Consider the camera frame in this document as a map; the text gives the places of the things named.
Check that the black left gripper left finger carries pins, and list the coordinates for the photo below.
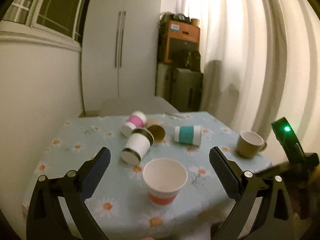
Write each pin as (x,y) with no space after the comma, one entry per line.
(45,219)

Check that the red banded paper cup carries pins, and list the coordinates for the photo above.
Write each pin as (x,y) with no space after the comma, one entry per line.
(164,178)

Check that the plain brown paper cup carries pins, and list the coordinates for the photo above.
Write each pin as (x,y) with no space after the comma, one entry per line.
(156,129)

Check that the white double door wardrobe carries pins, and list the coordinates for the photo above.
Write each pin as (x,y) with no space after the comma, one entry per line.
(119,51)

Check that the dark grey suitcase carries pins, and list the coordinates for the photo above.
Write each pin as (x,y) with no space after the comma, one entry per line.
(186,90)

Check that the white curtain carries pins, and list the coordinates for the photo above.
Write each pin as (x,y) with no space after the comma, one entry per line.
(261,62)

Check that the olive ceramic mug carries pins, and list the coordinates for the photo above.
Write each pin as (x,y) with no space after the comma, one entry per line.
(249,144)

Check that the teal banded paper cup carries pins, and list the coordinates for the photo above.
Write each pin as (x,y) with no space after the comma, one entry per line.
(190,135)

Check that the orange cardboard box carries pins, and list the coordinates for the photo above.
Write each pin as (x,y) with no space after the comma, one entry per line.
(180,36)

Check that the black banded paper cup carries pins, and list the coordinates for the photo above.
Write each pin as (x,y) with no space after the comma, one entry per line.
(138,144)

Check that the pink banded paper cup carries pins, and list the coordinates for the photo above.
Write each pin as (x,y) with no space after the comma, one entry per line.
(136,120)

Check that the grey chair backrest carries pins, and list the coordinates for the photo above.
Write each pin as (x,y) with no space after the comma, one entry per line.
(126,106)

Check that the daisy print light blue tablecloth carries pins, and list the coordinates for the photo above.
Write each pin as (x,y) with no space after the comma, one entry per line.
(120,204)

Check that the white framed window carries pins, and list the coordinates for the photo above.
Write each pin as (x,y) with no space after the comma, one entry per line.
(59,23)

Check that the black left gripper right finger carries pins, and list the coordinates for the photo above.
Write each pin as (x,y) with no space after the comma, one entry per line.
(274,219)

